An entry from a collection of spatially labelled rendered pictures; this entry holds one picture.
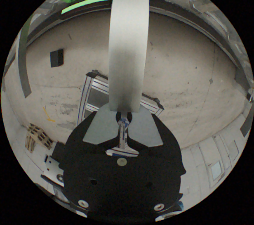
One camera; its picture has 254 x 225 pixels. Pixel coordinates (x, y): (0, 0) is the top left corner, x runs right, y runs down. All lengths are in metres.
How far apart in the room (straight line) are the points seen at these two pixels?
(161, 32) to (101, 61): 0.69
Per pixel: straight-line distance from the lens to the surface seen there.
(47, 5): 0.40
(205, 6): 0.33
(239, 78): 2.74
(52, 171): 0.36
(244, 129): 0.24
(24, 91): 0.25
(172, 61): 1.06
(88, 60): 1.03
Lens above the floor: 0.93
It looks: 59 degrees down
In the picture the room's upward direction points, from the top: 180 degrees clockwise
